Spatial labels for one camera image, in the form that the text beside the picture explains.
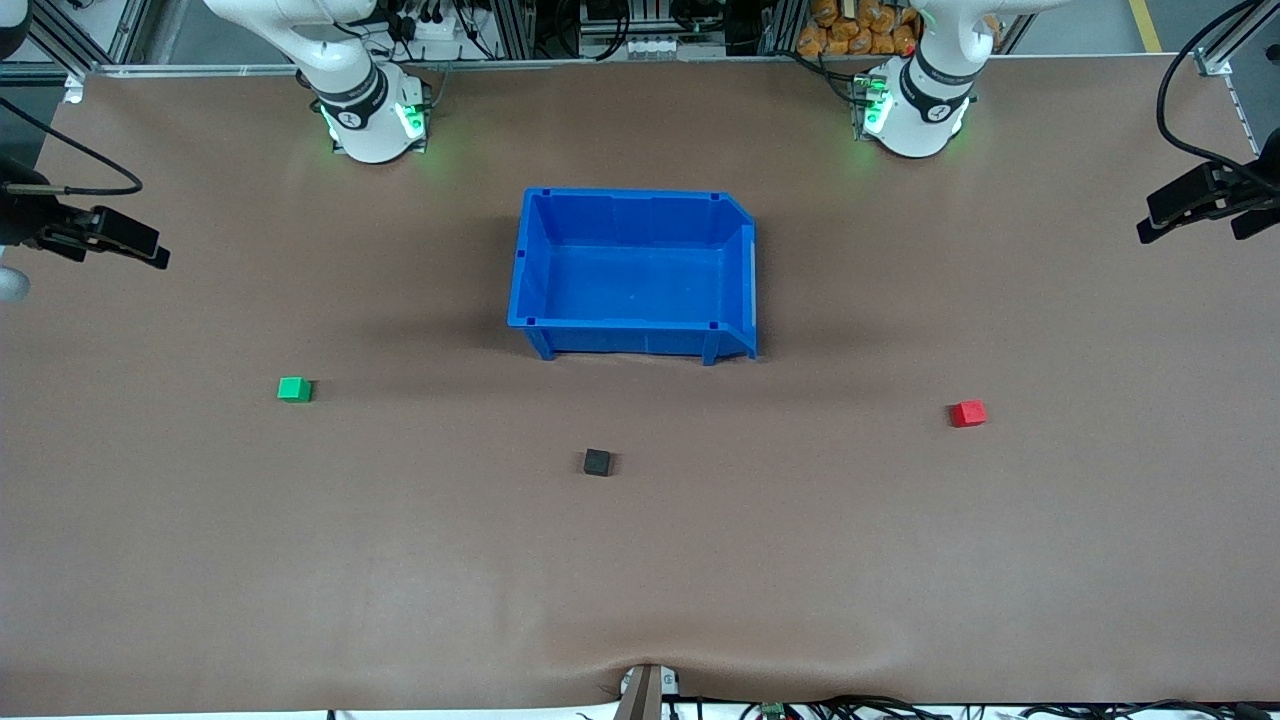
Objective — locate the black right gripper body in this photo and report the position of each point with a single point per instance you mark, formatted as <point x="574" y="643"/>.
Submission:
<point x="22" y="218"/>

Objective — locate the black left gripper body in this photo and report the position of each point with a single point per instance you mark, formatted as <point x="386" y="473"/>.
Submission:
<point x="1262" y="190"/>

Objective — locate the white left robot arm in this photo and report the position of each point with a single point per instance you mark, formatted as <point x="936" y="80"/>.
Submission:
<point x="925" y="100"/>

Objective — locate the brown table mat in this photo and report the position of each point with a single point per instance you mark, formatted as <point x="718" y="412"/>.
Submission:
<point x="640" y="560"/>

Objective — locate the small green cube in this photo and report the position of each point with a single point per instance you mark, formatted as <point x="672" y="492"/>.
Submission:
<point x="293" y="388"/>

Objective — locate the white connector block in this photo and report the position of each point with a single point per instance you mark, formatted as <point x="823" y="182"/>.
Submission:
<point x="660" y="47"/>

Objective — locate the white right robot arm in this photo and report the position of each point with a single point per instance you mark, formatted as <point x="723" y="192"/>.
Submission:
<point x="350" y="95"/>

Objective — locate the aluminium frame post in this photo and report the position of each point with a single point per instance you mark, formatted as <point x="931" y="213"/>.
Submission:
<point x="1235" y="35"/>
<point x="85" y="30"/>

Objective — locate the grey metal table bracket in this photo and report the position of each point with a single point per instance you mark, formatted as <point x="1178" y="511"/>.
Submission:
<point x="645" y="692"/>

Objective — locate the blue plastic storage bin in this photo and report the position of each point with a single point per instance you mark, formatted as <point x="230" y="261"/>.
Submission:
<point x="630" y="280"/>

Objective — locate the small red cube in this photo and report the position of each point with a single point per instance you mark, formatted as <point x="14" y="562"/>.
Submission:
<point x="967" y="413"/>

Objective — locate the small green circuit board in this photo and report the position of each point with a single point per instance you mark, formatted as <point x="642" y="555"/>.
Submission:
<point x="772" y="711"/>

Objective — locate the bag of orange items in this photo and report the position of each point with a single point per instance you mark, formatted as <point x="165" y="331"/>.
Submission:
<point x="850" y="30"/>

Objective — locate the white power strip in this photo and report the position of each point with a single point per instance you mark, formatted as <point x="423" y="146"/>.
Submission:
<point x="430" y="40"/>

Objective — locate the small black cube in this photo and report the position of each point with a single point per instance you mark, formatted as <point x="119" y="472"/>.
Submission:
<point x="597" y="461"/>

